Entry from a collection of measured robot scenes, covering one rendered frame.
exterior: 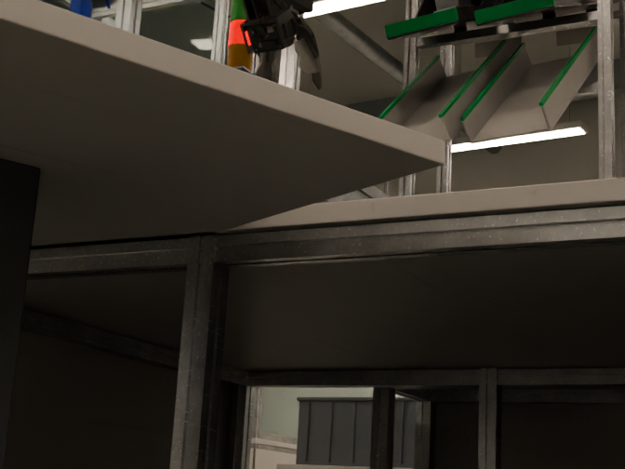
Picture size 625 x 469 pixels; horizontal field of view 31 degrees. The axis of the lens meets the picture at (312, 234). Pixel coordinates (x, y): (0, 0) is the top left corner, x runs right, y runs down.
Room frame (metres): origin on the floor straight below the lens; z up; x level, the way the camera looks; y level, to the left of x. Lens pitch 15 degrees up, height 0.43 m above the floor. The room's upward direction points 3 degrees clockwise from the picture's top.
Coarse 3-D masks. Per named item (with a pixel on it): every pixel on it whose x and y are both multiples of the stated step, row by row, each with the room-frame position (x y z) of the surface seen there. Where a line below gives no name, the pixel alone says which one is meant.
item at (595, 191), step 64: (512, 192) 1.36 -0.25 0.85; (576, 192) 1.32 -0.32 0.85; (448, 256) 1.63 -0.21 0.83; (512, 256) 1.60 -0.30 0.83; (576, 256) 1.58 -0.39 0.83; (128, 320) 2.38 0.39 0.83; (256, 320) 2.28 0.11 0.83; (320, 320) 2.24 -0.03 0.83; (384, 320) 2.20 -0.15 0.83; (448, 320) 2.16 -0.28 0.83; (512, 320) 2.12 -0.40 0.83; (576, 320) 2.08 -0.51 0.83
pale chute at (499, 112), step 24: (504, 72) 1.64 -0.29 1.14; (528, 72) 1.70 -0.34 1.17; (552, 72) 1.65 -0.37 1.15; (576, 72) 1.55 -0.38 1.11; (480, 96) 1.58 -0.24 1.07; (504, 96) 1.64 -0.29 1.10; (528, 96) 1.61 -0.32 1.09; (552, 96) 1.49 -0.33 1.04; (480, 120) 1.58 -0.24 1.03; (504, 120) 1.57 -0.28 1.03; (528, 120) 1.54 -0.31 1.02; (552, 120) 1.49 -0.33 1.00
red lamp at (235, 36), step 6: (234, 24) 1.97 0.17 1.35; (234, 30) 1.97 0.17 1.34; (240, 30) 1.97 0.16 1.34; (246, 30) 1.97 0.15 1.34; (234, 36) 1.97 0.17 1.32; (240, 36) 1.97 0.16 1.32; (246, 36) 1.97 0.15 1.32; (228, 42) 1.99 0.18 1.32; (234, 42) 1.97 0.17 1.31; (240, 42) 1.97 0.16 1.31
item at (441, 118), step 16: (496, 48) 1.67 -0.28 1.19; (432, 64) 1.75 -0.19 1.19; (496, 64) 1.66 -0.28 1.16; (416, 80) 1.71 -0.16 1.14; (432, 80) 1.75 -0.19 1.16; (448, 80) 1.76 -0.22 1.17; (464, 80) 1.73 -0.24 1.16; (480, 80) 1.62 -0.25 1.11; (400, 96) 1.67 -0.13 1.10; (416, 96) 1.71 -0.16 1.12; (432, 96) 1.73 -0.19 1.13; (448, 96) 1.70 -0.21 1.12; (464, 96) 1.58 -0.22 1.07; (384, 112) 1.64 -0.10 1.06; (400, 112) 1.67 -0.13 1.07; (416, 112) 1.70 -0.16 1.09; (432, 112) 1.67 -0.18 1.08; (448, 112) 1.55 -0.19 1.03; (464, 112) 1.58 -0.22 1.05; (416, 128) 1.64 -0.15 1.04; (432, 128) 1.61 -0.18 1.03; (448, 128) 1.55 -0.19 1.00
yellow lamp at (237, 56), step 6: (228, 48) 1.98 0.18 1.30; (234, 48) 1.97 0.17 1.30; (240, 48) 1.97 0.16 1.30; (228, 54) 1.98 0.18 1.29; (234, 54) 1.97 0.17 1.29; (240, 54) 1.97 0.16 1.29; (246, 54) 1.97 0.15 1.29; (252, 54) 1.99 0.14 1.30; (228, 60) 1.98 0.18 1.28; (234, 60) 1.97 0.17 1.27; (240, 60) 1.97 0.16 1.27; (246, 60) 1.98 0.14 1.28; (252, 60) 1.99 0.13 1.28; (234, 66) 1.97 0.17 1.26; (246, 66) 1.98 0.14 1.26
